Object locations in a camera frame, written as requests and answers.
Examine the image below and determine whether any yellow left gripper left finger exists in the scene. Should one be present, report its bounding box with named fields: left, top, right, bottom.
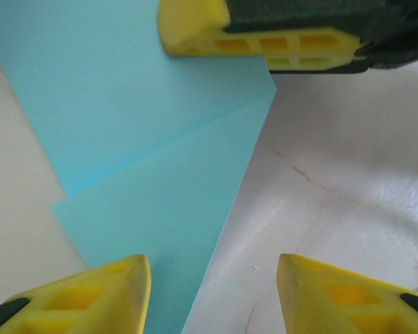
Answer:
left=0, top=253, right=151, bottom=334

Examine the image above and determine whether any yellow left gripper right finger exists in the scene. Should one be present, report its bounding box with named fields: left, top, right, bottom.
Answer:
left=277, top=253, right=418, bottom=334

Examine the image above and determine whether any light blue cloth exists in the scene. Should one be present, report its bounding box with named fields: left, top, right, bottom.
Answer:
left=0, top=0, right=278, bottom=334

